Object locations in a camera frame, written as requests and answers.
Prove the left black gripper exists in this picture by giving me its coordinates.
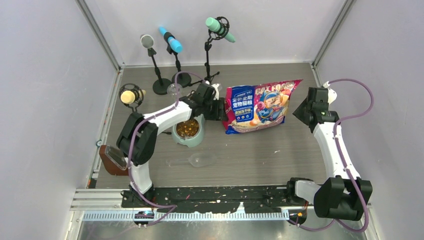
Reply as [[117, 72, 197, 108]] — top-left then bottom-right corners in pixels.
[[202, 97, 228, 122]]

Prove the colourful cat food bag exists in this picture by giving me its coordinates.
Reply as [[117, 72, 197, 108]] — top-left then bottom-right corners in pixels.
[[222, 79, 303, 135]]

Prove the clear plastic scoop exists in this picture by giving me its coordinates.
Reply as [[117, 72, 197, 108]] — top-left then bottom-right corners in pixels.
[[166, 152, 218, 168]]

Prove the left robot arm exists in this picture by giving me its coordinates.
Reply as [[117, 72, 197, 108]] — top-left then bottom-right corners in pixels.
[[116, 81, 226, 207]]

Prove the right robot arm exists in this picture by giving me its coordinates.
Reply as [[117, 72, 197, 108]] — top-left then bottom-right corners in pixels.
[[285, 87, 373, 221]]

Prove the green double pet bowl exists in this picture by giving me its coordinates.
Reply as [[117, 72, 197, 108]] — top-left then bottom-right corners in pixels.
[[171, 114, 206, 148]]

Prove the silver round microphone stand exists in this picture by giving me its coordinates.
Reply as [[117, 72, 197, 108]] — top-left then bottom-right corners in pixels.
[[140, 34, 171, 95]]

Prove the blue microphone on stand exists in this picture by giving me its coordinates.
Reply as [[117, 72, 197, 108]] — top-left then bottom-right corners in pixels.
[[158, 26, 192, 88]]

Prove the green microphone on tripod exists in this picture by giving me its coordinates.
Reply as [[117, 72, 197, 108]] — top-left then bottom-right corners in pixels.
[[188, 16, 237, 88]]

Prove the yellow microphone on tripod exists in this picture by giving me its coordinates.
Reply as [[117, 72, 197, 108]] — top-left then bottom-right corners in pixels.
[[119, 83, 146, 112]]

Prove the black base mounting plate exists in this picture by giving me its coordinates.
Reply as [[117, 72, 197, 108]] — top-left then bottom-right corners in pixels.
[[120, 185, 308, 214]]

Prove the brown metronome box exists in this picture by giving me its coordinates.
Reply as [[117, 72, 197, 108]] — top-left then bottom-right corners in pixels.
[[99, 145, 129, 176]]

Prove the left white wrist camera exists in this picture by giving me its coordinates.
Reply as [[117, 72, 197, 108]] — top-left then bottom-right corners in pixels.
[[204, 80, 222, 100]]

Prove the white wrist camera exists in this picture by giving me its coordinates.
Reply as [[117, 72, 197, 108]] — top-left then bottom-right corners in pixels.
[[204, 80, 222, 100], [322, 81, 338, 105]]

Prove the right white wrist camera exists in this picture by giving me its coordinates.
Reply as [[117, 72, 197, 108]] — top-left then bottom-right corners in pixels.
[[322, 81, 338, 105]]

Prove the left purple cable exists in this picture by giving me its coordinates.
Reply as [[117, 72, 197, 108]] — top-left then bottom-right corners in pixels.
[[127, 71, 208, 227]]

